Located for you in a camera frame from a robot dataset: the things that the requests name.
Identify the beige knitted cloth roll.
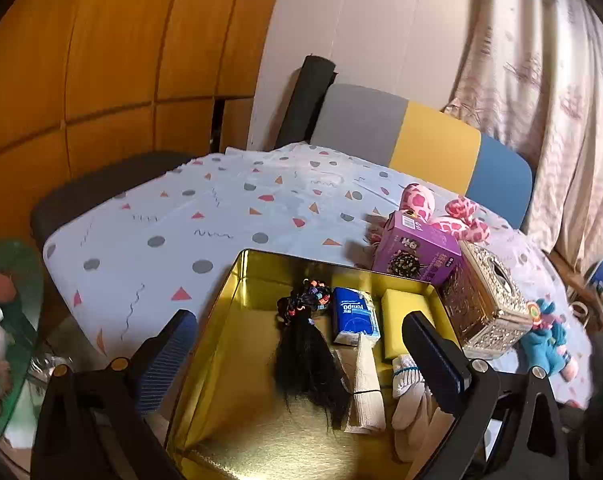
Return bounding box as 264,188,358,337
333,333,386,434

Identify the black braided hair wig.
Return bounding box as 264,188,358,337
273,278,350,429

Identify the white glove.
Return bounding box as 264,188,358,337
391,354,445,463

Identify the yellow sponge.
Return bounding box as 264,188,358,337
379,288,446,362

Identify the blue plush toy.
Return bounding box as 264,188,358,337
518,298,579,382

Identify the patterned plastic tablecloth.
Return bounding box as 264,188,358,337
42,142,595,411

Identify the blue tissue pack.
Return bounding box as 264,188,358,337
332,287,381,347

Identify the purple cardboard box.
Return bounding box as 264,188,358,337
372,211,462,286

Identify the pink spotted plush toy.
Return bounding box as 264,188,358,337
399,182,491,244

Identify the grey yellow blue chair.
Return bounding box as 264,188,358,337
273,54,535,231

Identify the beige patterned curtain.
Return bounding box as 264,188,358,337
446,0,603,271

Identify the wooden wardrobe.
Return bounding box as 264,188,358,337
0,0,275,238

